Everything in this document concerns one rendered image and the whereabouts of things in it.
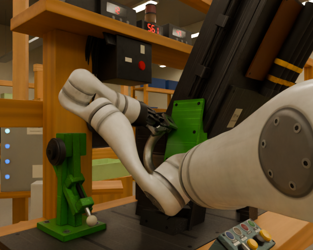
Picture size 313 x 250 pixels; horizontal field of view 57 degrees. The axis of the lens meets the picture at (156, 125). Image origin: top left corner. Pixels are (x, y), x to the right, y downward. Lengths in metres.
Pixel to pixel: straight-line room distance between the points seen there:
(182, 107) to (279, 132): 0.74
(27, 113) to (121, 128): 0.49
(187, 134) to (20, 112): 0.54
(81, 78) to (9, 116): 0.40
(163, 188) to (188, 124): 0.37
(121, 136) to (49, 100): 0.46
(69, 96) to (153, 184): 0.29
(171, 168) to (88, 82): 0.27
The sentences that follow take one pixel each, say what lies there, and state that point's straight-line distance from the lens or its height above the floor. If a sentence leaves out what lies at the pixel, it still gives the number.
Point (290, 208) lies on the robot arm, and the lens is 0.21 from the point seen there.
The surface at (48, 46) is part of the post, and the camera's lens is 1.05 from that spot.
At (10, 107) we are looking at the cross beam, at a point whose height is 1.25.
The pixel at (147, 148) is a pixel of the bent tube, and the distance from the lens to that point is 0.92.
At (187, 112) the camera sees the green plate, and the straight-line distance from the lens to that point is 0.90.
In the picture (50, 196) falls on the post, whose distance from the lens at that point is 1.03.
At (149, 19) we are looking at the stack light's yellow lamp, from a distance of 1.36.
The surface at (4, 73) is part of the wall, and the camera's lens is 11.16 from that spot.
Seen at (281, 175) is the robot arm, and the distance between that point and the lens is 0.20.
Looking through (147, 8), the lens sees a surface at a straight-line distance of 1.38.
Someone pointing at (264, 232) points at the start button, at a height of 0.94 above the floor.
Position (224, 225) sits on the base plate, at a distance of 0.91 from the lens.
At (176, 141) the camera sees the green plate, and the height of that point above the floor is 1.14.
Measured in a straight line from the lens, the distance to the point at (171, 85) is 6.68.
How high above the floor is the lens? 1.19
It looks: level
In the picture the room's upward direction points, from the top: straight up
